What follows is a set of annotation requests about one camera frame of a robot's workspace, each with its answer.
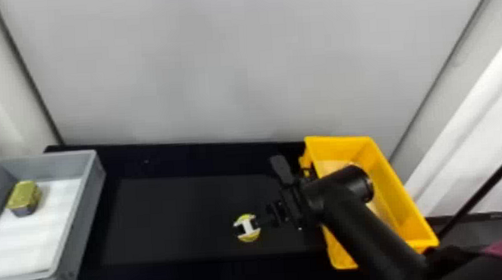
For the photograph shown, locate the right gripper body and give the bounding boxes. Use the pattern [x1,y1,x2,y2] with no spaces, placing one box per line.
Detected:
[257,184,305,236]

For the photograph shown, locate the yellow box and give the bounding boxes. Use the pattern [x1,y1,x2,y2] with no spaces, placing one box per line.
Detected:
[297,129,441,273]

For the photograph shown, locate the black mat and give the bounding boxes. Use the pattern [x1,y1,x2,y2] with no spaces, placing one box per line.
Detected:
[97,168,327,267]

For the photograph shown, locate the black pole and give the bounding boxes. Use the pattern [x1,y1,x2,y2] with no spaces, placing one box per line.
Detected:
[432,143,502,239]

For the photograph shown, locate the grey crate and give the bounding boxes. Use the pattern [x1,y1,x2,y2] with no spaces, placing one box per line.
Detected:
[0,148,112,280]

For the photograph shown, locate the white foam pad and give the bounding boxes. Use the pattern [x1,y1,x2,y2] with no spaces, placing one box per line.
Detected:
[0,177,89,278]

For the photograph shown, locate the olive yellow tin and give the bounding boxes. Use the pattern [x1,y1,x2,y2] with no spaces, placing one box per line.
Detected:
[4,179,44,219]

